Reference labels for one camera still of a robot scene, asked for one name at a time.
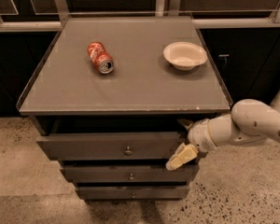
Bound grey drawer cabinet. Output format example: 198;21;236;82
17;17;231;189

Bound metal railing frame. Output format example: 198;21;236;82
0;0;280;31

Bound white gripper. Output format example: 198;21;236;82
165;119;217;171

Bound grey drawer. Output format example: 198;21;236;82
37;132;185;161
76;186;189;200
61;164;199;183

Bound white paper bowl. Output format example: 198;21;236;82
163;42;207;71

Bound red soda can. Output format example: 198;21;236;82
87;42;114;75

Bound grey middle drawer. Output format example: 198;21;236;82
61;164;199;183

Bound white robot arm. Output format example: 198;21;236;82
166;90;280;171

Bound grey bottom drawer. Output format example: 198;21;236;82
76;186;189;200

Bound grey top drawer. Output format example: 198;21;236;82
37;132;185;161

